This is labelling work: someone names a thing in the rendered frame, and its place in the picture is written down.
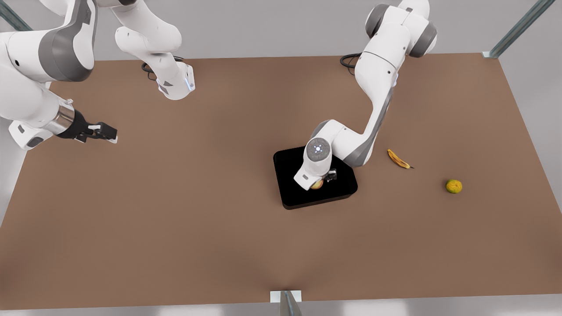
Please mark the red yellow apple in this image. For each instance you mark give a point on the red yellow apple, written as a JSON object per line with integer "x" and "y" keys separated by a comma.
{"x": 317, "y": 184}

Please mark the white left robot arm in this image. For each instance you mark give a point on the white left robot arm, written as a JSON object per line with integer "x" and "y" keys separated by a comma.
{"x": 377, "y": 79}

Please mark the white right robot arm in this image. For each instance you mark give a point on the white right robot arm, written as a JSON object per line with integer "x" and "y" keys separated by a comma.
{"x": 26, "y": 87}

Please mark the black square tray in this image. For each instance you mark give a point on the black square tray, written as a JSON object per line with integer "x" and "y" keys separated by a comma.
{"x": 307, "y": 193}

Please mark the yellow banana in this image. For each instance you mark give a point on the yellow banana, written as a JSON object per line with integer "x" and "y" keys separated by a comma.
{"x": 397, "y": 159}

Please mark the green yellow orange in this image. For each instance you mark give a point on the green yellow orange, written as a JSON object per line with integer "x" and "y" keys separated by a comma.
{"x": 454, "y": 186}

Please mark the silver frame post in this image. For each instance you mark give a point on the silver frame post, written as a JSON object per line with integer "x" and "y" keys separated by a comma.
{"x": 287, "y": 303}
{"x": 518, "y": 28}
{"x": 13, "y": 17}

